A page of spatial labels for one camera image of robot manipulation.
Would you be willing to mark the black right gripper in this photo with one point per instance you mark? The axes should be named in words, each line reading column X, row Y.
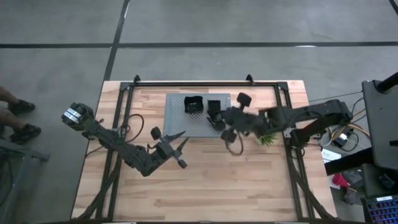
column 241, row 119

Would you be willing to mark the white and blue adapter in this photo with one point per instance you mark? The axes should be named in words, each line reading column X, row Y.
column 343, row 137

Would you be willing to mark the laptop with backlit keyboard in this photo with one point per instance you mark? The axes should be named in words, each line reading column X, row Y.
column 384, row 213

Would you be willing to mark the grey metal table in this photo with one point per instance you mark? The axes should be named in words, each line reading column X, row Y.
column 31, row 153

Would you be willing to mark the black aluminium table frame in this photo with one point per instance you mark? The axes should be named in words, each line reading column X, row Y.
column 202, row 84

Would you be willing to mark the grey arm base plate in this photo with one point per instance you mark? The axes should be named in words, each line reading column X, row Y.
column 287, row 133

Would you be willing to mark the large black pot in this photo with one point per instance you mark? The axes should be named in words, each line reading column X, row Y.
column 193, row 104

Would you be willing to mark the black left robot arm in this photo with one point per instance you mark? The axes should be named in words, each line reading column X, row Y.
column 109, row 137

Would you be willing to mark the person's leg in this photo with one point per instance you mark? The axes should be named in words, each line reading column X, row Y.
column 7, row 118
column 6, row 95

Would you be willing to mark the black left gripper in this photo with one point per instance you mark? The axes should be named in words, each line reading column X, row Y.
column 166, row 152

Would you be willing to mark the dark grey bag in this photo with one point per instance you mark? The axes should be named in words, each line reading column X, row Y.
column 353, row 178

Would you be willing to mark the person's foot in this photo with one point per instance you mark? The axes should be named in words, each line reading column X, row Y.
column 21, row 107
column 26, row 132

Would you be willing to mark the grey perforated metal shelf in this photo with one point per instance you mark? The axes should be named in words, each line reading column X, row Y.
column 177, row 121

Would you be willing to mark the black pole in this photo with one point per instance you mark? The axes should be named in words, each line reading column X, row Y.
column 388, row 82

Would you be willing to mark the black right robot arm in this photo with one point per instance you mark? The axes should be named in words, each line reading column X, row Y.
column 311, row 110

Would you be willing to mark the red object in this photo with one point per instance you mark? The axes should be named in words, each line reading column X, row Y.
column 339, row 180

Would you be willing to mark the small black square plate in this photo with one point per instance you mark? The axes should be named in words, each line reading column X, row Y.
column 214, row 105

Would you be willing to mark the black frame clamp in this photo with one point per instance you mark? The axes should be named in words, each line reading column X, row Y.
column 250, row 79
column 136, row 79

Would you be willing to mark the black stand base bar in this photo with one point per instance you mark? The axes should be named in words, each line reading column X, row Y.
column 348, row 161

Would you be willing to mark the green plant in white pot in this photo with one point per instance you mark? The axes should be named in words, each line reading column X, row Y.
column 267, row 140

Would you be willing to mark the white paper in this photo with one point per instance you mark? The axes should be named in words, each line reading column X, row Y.
column 330, row 155

